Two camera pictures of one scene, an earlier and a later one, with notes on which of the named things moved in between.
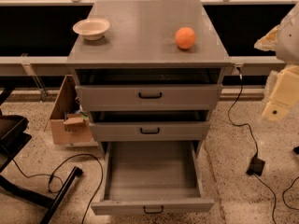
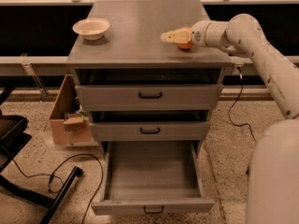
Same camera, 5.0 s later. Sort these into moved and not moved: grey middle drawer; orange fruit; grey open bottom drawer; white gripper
Moved: white gripper
Not moved: orange fruit; grey open bottom drawer; grey middle drawer
